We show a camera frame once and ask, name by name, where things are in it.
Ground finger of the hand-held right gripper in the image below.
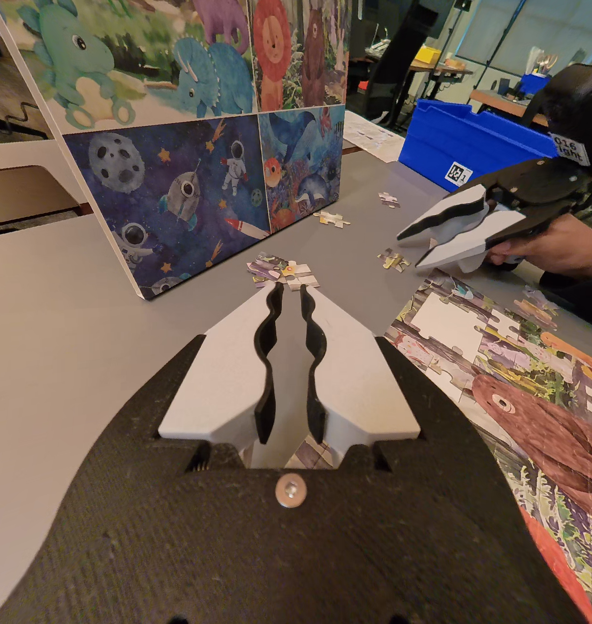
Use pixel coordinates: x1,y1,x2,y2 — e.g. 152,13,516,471
415,207,528,270
397,184,489,242

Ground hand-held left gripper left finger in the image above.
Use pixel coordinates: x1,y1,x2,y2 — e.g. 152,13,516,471
157,283,285,445

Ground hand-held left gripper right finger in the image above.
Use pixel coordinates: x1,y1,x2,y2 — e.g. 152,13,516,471
301,285,421,451

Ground olive branch puzzle piece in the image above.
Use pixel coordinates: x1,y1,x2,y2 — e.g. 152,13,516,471
378,248,412,273

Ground partly assembled forest jigsaw puzzle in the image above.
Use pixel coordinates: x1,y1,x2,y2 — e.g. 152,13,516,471
283,275,592,624

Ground person's right forearm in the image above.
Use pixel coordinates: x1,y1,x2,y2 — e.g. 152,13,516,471
540,270,592,337

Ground person's right hand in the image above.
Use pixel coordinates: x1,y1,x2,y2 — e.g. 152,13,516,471
487,214,592,280

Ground blue plastic bin white label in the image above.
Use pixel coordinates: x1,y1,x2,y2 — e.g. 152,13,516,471
398,99,560,193

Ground lilac puzzle piece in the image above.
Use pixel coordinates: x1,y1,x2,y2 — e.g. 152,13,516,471
522,287,560,313

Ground yellow pink puzzle piece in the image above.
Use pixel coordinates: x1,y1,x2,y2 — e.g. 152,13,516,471
513,298,557,330

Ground wooden desk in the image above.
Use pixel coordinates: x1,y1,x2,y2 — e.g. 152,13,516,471
349,54,474,132
470,89,545,128

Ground printed paper sheet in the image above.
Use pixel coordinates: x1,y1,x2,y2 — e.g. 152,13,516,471
342,110,406,164

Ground purple green joined puzzle pieces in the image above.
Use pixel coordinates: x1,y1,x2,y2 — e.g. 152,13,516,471
246,253,289,286

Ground black office chair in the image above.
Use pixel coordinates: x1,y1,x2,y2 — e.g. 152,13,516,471
369,0,440,132

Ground illustrated jigsaw puzzle box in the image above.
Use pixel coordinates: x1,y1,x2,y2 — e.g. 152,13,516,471
0,0,352,300

